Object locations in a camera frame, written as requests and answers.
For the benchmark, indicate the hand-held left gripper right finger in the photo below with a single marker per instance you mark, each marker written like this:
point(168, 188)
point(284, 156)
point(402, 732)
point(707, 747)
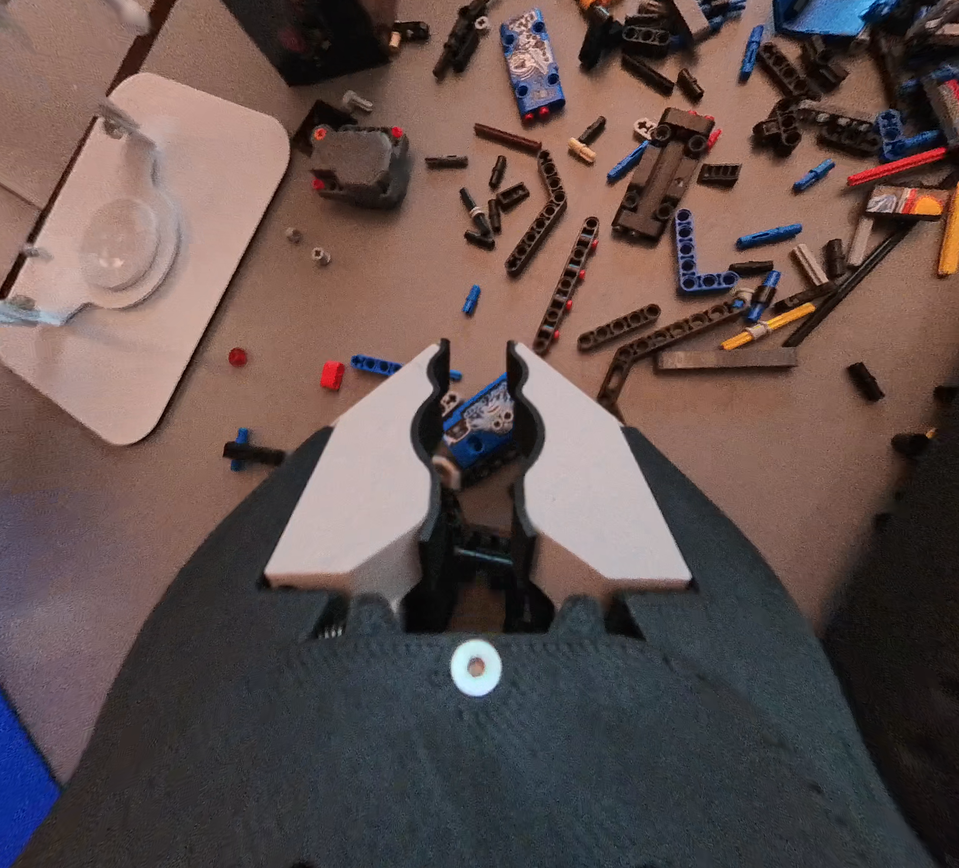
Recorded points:
point(607, 509)

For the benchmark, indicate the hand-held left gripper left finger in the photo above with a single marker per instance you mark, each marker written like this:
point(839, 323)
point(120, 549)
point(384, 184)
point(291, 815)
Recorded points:
point(352, 509)

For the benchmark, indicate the blue L-shaped toy beam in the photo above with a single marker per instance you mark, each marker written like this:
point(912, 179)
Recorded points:
point(690, 269)

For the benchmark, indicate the grey toy motor block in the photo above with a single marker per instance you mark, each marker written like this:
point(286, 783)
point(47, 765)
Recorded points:
point(360, 164)

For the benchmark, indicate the grey desk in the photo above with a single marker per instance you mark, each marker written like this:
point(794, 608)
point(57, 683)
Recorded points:
point(180, 539)

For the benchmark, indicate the small red toy brick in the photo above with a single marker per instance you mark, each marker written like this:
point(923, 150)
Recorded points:
point(331, 374)

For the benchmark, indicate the small red toy stud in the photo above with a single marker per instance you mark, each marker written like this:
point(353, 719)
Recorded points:
point(237, 356)

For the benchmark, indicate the black beam with red pins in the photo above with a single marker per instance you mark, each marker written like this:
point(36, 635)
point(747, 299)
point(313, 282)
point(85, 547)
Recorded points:
point(567, 284)

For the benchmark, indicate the short black toy beam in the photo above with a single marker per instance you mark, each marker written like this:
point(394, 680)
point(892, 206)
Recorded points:
point(865, 381)

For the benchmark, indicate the white document stand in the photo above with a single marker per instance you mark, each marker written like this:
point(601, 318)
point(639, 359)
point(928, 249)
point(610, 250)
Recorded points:
point(150, 299)

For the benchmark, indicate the brown toy axle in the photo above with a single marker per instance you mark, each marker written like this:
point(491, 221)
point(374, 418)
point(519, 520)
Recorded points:
point(510, 139)

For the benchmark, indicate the black tile with colourful print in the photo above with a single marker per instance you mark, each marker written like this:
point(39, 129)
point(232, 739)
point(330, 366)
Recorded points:
point(907, 203)

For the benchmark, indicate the plain blue plastic bin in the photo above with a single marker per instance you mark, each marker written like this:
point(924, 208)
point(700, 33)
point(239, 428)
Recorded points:
point(23, 793)

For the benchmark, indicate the yellow toy axle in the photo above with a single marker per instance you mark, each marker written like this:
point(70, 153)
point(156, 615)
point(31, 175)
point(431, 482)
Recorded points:
point(949, 231)

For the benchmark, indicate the pile of toy building pieces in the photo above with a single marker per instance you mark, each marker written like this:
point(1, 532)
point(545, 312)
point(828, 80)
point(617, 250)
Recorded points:
point(749, 89)

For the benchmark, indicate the red toy axle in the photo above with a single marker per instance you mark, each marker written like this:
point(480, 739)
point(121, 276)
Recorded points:
point(899, 167)

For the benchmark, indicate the blue printed toy panel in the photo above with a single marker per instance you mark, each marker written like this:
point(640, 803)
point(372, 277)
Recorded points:
point(534, 64)

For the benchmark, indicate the black pin assembly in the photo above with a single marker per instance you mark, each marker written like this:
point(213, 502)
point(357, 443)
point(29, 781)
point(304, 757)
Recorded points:
point(468, 26)

